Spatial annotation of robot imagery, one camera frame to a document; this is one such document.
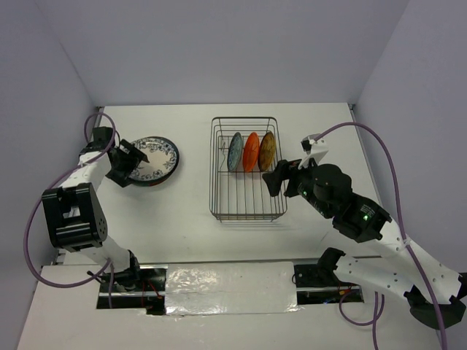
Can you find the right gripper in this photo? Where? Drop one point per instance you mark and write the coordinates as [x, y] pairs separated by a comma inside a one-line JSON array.
[[273, 180]]

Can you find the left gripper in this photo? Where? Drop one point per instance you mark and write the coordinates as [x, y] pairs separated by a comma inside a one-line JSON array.
[[134, 157]]

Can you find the dark green plate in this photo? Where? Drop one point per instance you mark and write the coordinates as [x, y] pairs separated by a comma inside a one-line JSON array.
[[171, 173]]

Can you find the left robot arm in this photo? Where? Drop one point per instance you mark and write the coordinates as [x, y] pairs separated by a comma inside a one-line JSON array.
[[75, 219]]

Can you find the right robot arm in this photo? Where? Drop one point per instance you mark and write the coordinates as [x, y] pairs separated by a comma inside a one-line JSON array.
[[433, 291]]

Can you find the yellow brown plate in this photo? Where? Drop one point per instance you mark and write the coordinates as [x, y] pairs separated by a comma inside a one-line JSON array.
[[267, 151]]

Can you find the orange plate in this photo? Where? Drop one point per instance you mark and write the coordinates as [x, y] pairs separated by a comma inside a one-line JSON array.
[[251, 152]]

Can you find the small blue patterned plate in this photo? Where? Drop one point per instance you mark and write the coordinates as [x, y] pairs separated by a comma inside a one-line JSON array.
[[235, 152]]

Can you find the silver foil tape patch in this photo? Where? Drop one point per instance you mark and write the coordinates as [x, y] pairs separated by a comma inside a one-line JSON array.
[[230, 288]]

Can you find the wire dish rack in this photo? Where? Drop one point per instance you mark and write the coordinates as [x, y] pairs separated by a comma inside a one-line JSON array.
[[239, 194]]

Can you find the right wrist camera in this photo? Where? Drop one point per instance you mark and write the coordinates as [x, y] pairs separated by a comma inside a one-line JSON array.
[[315, 148]]

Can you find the black mounting rail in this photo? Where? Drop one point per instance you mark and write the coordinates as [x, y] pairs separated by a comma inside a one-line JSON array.
[[149, 294]]

